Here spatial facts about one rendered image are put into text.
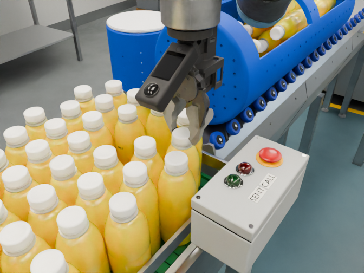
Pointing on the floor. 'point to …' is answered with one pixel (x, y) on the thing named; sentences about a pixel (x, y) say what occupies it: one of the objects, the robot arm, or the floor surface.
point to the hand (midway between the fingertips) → (182, 136)
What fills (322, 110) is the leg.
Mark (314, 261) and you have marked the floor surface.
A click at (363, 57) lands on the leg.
